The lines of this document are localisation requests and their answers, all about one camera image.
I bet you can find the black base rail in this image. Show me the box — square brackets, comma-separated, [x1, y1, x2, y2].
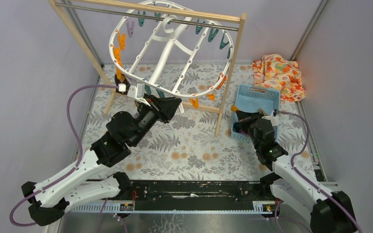
[109, 179, 293, 213]

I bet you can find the white clothespin clip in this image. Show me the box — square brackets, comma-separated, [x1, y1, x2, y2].
[178, 102, 185, 114]

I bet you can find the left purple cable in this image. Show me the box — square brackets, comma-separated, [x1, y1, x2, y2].
[9, 84, 121, 228]

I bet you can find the wooden drying rack frame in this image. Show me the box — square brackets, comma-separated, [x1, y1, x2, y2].
[47, 0, 248, 138]

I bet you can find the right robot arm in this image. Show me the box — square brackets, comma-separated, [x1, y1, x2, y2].
[235, 110, 363, 233]

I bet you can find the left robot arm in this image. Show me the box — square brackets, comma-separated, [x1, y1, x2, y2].
[21, 94, 182, 226]

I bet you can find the white round clip hanger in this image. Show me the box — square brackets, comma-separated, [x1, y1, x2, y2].
[109, 0, 236, 103]

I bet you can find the light blue plastic basket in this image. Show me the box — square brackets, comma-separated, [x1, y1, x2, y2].
[230, 84, 282, 144]

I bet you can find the floral orange cloth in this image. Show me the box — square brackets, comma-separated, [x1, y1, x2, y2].
[252, 54, 306, 102]

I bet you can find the floral patterned table mat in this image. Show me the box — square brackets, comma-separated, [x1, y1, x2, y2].
[82, 64, 306, 181]

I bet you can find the brown yellow argyle sock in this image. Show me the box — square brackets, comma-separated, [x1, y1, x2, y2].
[114, 74, 130, 95]

